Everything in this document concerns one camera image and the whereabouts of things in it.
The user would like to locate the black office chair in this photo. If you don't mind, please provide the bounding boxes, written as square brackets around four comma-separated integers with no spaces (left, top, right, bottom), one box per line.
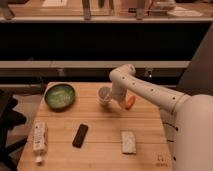
[0,89,27,171]

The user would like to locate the orange carrot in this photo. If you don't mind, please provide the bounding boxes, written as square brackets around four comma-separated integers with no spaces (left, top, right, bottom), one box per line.
[125,96,136,110]

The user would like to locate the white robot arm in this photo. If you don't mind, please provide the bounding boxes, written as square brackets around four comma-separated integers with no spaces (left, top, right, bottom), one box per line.
[109,64,213,171]

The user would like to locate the white tube bottle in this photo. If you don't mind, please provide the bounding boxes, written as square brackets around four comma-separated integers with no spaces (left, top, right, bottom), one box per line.
[33,122,48,165]

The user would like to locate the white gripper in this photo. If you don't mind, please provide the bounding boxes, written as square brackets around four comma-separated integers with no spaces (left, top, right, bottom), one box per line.
[111,88,127,109]

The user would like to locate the white sponge block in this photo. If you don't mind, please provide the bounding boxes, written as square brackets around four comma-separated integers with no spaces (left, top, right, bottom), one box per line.
[121,131,136,154]

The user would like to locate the black remote control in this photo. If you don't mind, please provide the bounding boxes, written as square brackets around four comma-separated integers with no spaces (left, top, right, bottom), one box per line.
[72,124,88,148]

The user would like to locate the green ceramic bowl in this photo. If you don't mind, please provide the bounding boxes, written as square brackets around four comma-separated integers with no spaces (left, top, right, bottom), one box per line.
[44,84,76,110]

